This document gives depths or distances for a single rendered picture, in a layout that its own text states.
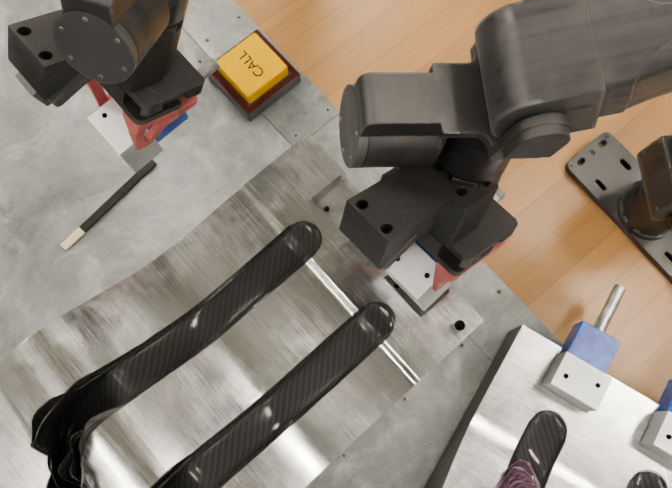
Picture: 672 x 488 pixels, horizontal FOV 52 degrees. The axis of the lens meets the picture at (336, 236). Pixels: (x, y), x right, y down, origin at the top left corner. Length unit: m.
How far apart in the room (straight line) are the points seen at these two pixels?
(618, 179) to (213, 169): 0.47
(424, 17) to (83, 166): 0.45
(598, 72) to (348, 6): 0.53
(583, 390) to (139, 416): 0.41
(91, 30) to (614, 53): 0.32
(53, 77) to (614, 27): 0.37
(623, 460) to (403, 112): 0.45
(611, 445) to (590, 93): 0.42
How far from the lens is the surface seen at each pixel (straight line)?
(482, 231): 0.56
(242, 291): 0.69
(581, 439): 0.75
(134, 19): 0.49
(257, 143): 0.82
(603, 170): 0.86
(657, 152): 0.73
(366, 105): 0.44
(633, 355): 0.83
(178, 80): 0.61
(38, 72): 0.54
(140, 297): 0.69
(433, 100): 0.46
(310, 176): 0.71
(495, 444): 0.72
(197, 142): 0.83
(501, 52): 0.43
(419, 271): 0.63
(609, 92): 0.43
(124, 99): 0.61
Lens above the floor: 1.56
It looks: 75 degrees down
